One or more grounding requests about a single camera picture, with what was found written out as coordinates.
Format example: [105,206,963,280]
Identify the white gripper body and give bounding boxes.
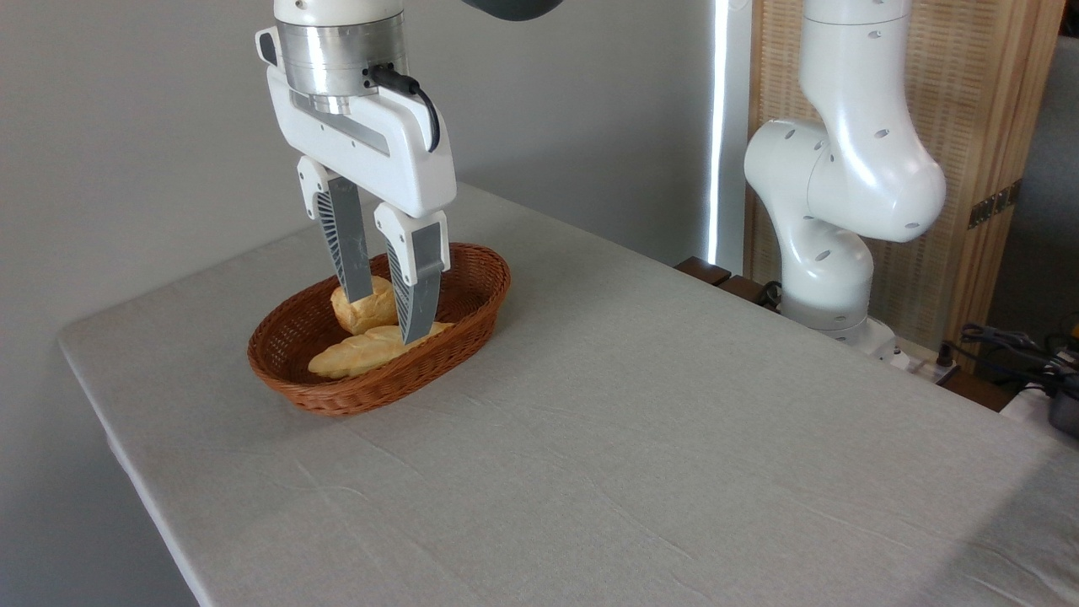
[267,66,458,219]

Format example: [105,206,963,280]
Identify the grey tablecloth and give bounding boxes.
[57,179,1079,607]

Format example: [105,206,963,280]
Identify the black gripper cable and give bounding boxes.
[364,64,442,154]

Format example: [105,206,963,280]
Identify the long bread roll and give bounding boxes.
[308,322,454,379]

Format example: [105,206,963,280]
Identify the brown wicker basket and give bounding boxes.
[247,243,512,417]

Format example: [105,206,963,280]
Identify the round bread roll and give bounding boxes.
[330,276,400,336]

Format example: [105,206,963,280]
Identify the bamboo folding screen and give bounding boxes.
[745,0,1067,373]

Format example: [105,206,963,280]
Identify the white power strip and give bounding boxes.
[892,344,962,385]

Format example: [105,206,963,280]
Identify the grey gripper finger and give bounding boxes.
[374,201,450,345]
[297,156,373,303]

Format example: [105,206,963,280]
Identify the dark wooden block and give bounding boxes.
[717,274,781,314]
[674,256,733,287]

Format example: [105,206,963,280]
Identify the metal screen hinge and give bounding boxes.
[968,180,1023,229]

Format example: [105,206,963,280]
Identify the black cable bundle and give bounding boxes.
[942,323,1079,399]

